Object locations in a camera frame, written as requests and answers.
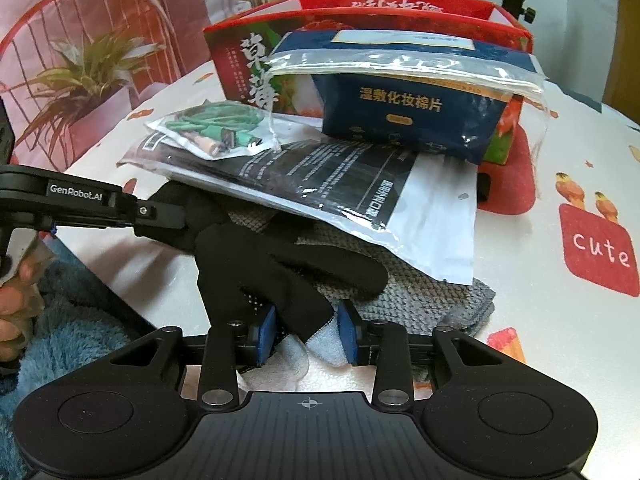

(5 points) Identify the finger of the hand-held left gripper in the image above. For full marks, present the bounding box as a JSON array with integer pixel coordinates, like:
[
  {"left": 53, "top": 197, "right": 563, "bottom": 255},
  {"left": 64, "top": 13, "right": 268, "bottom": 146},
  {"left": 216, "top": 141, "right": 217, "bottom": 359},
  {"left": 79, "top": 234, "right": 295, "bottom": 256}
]
[{"left": 133, "top": 199, "right": 201, "bottom": 253}]

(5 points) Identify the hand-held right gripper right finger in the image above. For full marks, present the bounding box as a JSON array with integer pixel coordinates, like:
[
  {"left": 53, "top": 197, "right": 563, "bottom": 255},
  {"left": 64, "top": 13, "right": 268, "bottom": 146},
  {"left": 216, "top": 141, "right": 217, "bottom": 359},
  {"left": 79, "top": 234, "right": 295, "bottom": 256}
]
[{"left": 336, "top": 300, "right": 508, "bottom": 407}]

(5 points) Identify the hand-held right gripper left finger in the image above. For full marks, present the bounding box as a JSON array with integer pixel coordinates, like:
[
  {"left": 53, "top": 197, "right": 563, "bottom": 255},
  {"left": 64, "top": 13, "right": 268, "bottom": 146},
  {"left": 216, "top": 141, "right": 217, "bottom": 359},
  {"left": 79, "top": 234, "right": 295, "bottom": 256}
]
[{"left": 107, "top": 305, "right": 278, "bottom": 411}]

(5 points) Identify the black glove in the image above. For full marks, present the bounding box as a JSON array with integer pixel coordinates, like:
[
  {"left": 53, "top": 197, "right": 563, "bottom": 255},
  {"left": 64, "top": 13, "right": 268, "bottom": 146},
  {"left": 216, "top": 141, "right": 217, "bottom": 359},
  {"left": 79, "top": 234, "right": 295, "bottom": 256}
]
[{"left": 150, "top": 180, "right": 389, "bottom": 343}]

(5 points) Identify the black pack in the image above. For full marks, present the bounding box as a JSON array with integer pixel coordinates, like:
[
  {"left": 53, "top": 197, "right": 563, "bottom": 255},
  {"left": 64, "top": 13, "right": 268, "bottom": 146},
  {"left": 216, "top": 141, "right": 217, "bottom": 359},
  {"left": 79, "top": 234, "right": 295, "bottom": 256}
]
[{"left": 117, "top": 115, "right": 478, "bottom": 286}]

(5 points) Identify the red cardboard box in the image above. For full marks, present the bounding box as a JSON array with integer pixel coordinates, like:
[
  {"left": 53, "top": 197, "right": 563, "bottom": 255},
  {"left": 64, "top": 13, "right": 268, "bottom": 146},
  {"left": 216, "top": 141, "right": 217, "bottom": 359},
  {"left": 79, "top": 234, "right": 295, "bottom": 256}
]
[{"left": 202, "top": 0, "right": 535, "bottom": 167}]

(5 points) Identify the blue cotton pad pack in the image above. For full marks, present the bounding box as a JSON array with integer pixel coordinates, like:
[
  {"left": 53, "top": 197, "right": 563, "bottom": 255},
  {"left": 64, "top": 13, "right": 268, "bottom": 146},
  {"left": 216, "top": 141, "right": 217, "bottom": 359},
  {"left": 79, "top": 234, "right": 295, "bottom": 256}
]
[{"left": 262, "top": 30, "right": 548, "bottom": 166}]

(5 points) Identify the person's left hand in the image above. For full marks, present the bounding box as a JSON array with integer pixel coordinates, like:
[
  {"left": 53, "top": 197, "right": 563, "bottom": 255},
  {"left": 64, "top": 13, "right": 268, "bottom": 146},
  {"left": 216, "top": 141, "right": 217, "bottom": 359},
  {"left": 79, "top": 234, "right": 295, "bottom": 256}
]
[{"left": 0, "top": 227, "right": 53, "bottom": 366}]

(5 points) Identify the white terry cloth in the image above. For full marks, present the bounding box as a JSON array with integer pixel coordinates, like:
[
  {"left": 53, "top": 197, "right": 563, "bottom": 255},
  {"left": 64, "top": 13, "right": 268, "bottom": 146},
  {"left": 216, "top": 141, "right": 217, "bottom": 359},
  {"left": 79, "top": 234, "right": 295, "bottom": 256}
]
[{"left": 300, "top": 320, "right": 381, "bottom": 391}]

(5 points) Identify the grey towel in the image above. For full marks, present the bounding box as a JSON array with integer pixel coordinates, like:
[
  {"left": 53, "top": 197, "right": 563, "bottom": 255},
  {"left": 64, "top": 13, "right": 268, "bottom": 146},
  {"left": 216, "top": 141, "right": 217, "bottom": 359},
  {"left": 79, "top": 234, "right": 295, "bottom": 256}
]
[{"left": 220, "top": 205, "right": 497, "bottom": 337}]

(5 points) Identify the blue fluffy blanket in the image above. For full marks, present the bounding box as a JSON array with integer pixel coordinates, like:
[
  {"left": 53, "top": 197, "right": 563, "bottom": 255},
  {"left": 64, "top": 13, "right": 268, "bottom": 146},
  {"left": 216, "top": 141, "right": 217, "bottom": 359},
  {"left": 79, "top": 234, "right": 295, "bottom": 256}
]
[{"left": 0, "top": 240, "right": 158, "bottom": 480}]

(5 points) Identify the printed backdrop cloth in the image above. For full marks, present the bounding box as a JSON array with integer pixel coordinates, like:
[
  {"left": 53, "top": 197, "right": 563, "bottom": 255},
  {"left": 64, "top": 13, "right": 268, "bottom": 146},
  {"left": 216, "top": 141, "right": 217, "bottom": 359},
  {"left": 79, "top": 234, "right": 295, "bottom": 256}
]
[{"left": 0, "top": 0, "right": 326, "bottom": 173}]

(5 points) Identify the printed tablecloth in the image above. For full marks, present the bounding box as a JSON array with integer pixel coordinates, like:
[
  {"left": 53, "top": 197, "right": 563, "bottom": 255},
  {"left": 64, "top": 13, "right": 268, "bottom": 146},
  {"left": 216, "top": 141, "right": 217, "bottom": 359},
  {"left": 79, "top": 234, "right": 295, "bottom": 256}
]
[{"left": 55, "top": 57, "right": 640, "bottom": 461}]

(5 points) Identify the green cable in bag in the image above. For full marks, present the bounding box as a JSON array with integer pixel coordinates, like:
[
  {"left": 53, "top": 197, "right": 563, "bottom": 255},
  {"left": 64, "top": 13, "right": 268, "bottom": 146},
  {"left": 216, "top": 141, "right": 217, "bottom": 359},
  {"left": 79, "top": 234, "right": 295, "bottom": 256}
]
[{"left": 145, "top": 102, "right": 281, "bottom": 162}]

